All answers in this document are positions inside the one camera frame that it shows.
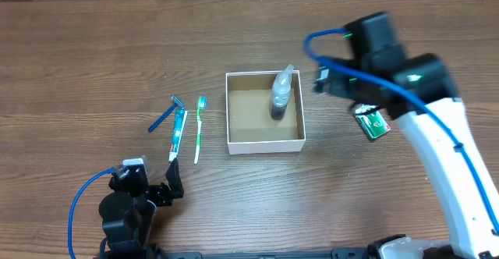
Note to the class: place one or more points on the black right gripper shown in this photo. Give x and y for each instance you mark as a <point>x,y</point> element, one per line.
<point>336,86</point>

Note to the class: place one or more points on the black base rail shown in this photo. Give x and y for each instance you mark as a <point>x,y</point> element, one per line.
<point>335,253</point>

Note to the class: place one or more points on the white cardboard box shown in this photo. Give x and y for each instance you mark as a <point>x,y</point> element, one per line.
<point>250,128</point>

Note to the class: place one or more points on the blue disposable razor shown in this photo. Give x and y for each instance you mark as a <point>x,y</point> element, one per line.
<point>176,104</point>

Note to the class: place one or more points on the green soap packet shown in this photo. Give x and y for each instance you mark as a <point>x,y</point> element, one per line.
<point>371,121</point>

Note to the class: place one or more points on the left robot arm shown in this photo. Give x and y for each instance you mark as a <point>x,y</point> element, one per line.
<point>128,212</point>

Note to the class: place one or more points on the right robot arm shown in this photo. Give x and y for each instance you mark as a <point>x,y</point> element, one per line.
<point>419,94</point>

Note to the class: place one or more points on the green white toothbrush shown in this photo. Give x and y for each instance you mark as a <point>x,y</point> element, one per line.
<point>201,105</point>

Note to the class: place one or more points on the teal toothpaste tube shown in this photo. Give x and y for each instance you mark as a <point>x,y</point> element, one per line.
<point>179,124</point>

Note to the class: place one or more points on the clear bottle with dark liquid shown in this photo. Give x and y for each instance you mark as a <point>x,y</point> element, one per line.
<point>281,90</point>

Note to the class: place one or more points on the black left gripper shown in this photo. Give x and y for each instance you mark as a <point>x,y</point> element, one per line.
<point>167,196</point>

